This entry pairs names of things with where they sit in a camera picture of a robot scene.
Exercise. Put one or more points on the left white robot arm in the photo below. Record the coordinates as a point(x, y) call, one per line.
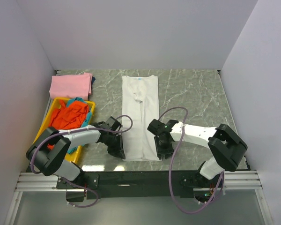
point(47, 154)

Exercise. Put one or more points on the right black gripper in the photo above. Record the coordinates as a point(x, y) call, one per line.
point(168, 152)

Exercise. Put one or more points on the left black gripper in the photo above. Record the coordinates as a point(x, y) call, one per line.
point(117, 151)

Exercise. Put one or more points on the white t shirt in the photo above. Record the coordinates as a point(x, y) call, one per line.
point(140, 101)

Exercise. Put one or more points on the teal t shirt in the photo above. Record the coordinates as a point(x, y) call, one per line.
point(78, 113)

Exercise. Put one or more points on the folded pink t shirt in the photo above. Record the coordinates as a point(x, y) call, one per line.
point(71, 86)

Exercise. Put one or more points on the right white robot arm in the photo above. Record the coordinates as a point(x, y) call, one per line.
point(226, 146)

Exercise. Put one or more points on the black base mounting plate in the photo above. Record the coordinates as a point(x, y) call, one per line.
point(145, 183)

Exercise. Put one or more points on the orange t shirt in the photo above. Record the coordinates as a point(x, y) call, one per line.
point(57, 117)

